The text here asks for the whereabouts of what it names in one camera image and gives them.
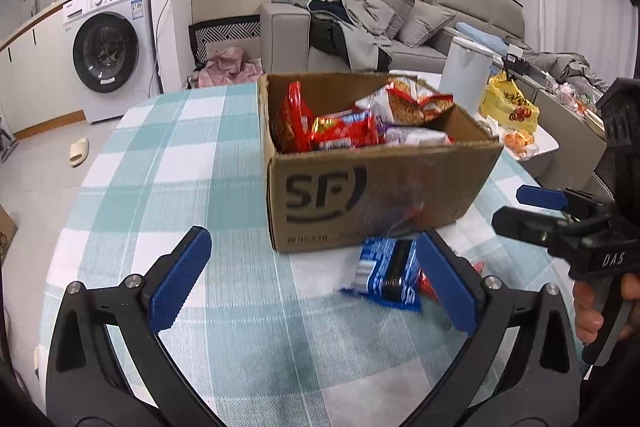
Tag red oreo cookie pack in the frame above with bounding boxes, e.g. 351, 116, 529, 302
310, 110, 380, 150

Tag person's right hand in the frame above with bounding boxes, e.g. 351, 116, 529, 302
572, 272, 640, 346

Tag blue cookie packet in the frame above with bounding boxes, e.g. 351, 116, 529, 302
341, 237, 422, 313

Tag grey sofa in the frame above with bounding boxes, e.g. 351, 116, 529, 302
260, 0, 525, 72

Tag small cardboard box on floor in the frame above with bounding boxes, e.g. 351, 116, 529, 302
0, 206, 17, 261

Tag black patterned basket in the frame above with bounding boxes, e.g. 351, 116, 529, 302
189, 14, 262, 69

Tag red dark-window snack pack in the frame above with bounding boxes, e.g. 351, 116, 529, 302
418, 261, 486, 303

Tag white snack bag red dots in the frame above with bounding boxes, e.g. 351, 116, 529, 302
381, 127, 452, 146

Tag orange peels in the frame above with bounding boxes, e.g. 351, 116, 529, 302
503, 130, 538, 158

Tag plaid teal tablecloth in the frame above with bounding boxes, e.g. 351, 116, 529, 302
39, 81, 584, 427

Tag yellow plastic bag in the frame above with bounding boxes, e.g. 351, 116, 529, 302
478, 72, 539, 134

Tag SF cardboard box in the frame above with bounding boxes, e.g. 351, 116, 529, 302
257, 72, 502, 254

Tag red chips bag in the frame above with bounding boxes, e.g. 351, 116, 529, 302
273, 81, 314, 154

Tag white red noodle packet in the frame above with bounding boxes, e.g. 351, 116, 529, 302
354, 76, 454, 127

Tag grey clothes pile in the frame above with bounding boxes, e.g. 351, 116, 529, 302
307, 0, 395, 72

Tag white side table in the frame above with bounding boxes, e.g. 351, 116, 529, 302
389, 68, 561, 166

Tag beige slipper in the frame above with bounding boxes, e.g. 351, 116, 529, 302
68, 138, 89, 168

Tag white washing machine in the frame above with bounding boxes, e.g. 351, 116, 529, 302
63, 0, 162, 124

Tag white cylindrical bin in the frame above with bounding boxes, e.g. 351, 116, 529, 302
438, 37, 494, 116

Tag pink cloth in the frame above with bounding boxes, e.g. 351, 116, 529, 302
198, 46, 262, 89

